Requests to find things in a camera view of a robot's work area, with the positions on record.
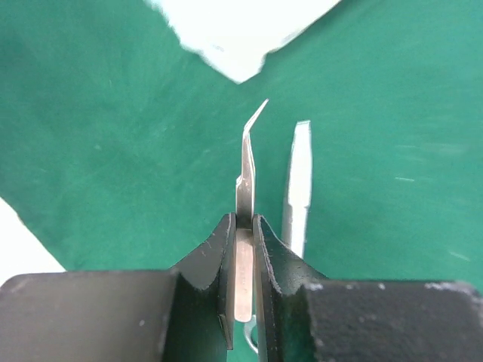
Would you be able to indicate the green surgical drape cloth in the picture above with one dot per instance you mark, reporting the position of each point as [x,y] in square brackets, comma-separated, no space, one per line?
[120,150]

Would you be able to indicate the curved tip steel tweezers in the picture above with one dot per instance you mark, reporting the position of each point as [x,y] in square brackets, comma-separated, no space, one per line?
[245,186]

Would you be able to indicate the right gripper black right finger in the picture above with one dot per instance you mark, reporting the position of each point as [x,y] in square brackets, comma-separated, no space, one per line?
[304,316]

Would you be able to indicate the white gauze pad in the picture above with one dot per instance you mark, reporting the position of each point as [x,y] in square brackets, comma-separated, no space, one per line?
[234,37]

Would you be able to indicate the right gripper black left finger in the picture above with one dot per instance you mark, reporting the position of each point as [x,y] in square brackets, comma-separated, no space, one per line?
[184,313]

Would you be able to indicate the steel surgical scissors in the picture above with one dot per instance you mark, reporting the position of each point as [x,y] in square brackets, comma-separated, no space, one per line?
[298,192]

